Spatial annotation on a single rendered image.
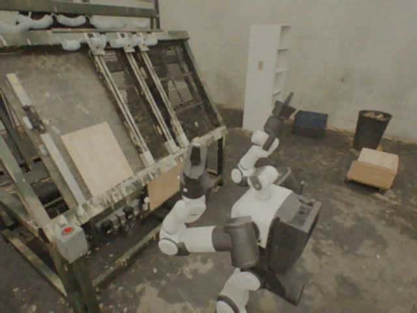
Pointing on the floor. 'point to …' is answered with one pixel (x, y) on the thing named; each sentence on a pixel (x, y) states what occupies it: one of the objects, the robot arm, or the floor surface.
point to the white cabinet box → (265, 72)
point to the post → (81, 272)
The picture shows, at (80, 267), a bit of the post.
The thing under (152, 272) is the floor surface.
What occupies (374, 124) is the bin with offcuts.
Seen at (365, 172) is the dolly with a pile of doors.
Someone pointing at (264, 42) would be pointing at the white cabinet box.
